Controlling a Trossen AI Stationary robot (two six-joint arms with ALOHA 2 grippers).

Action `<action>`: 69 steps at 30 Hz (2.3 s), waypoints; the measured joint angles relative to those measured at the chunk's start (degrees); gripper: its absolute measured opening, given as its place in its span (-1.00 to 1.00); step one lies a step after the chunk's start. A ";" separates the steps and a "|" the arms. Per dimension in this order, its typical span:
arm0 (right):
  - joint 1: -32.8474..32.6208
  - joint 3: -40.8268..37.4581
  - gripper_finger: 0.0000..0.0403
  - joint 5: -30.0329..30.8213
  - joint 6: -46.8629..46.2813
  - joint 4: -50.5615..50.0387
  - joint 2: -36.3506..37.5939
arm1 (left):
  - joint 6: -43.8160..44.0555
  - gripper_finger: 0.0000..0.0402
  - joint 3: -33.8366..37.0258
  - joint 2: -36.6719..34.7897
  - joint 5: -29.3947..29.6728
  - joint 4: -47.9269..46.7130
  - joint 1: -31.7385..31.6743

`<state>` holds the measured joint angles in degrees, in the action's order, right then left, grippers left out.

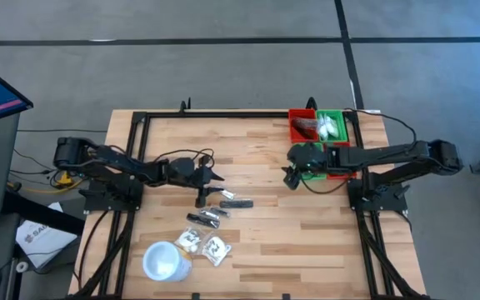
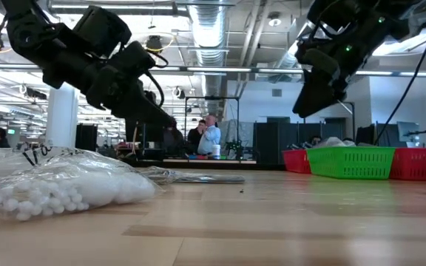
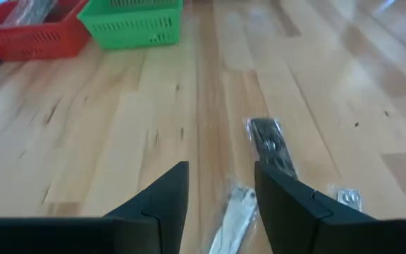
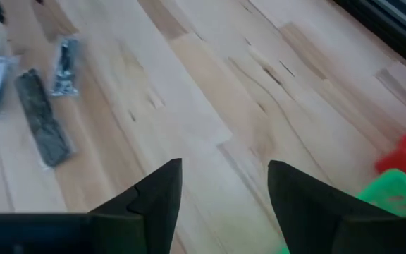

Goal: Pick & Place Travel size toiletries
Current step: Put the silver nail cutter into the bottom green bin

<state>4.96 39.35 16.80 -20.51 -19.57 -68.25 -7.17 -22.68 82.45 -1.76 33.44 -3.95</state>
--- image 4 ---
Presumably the green plastic basket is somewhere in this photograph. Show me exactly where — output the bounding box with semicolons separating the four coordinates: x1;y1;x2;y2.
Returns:
276;168;406;254

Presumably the black aluminium frame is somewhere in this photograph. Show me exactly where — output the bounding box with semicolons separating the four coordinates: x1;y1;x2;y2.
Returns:
331;0;406;77

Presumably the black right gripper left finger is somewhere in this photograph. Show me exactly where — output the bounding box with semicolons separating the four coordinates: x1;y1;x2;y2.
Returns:
90;157;183;254

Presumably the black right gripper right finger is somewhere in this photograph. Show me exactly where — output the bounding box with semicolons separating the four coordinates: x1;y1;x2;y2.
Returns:
267;159;398;254

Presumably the red plastic basket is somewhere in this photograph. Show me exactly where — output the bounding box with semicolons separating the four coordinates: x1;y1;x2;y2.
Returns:
374;119;406;195

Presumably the black comb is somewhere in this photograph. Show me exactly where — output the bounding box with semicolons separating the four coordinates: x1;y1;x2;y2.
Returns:
14;68;77;169

